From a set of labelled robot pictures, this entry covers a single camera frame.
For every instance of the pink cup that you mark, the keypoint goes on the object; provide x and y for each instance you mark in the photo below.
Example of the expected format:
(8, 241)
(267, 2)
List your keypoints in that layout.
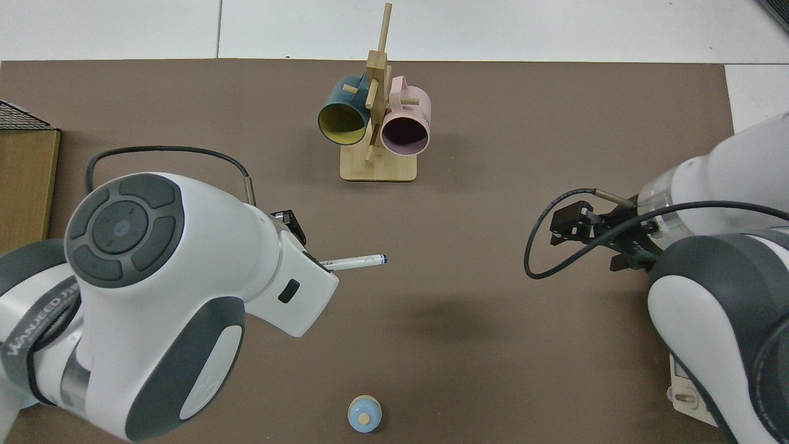
(412, 105)

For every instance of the blue and white marker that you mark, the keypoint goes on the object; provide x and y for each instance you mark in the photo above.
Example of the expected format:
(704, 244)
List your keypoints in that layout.
(357, 261)

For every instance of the small blue round thing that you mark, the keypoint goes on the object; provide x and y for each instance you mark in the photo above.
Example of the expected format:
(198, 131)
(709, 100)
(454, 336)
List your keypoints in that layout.
(364, 414)

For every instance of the pale toaster oven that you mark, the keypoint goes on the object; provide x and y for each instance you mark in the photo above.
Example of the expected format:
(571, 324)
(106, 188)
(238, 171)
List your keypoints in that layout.
(684, 394)

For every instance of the dark teal cup yellow inside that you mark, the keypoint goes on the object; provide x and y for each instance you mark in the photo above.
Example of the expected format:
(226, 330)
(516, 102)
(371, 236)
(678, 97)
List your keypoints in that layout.
(345, 102)

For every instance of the wooden cup stand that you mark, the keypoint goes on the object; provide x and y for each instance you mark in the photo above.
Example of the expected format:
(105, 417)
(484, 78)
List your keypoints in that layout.
(379, 169)

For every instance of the brown table cloth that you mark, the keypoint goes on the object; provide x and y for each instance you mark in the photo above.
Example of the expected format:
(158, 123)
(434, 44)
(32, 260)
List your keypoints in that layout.
(462, 246)

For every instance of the dark device corner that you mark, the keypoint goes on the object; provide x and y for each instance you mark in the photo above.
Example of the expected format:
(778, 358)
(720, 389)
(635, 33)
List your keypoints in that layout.
(780, 11)

